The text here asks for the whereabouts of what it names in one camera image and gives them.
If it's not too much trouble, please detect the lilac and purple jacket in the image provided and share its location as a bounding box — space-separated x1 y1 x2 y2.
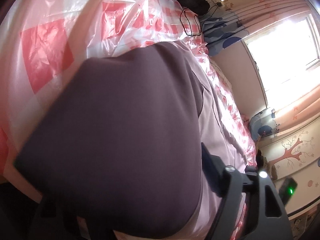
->
15 42 245 239

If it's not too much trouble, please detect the dark clothes heap on bed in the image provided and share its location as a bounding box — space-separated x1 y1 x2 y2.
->
255 149 278 181

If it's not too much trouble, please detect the white wardrobe with tree decal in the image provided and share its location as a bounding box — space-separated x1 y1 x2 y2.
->
259 118 319 218

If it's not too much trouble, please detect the blue patterned right curtain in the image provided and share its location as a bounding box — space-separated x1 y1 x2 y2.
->
249 108 280 142

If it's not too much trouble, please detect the blue patterned curtain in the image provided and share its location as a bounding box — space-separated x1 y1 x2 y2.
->
249 108 280 142
200 11 249 56

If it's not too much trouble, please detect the window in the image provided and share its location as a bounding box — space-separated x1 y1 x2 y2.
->
245 12 319 110

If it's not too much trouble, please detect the cream headboard panel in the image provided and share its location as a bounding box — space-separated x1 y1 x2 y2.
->
211 41 267 118

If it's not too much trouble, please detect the blue patterned left curtain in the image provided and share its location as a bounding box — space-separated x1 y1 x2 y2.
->
200 11 249 56

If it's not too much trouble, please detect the pink checkered plastic-covered bedding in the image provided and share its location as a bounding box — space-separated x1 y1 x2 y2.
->
0 0 258 240

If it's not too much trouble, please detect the black charging cable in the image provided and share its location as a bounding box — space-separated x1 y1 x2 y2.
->
179 0 221 37

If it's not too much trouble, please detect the wall power socket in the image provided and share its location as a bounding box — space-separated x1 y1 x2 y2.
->
211 0 234 10

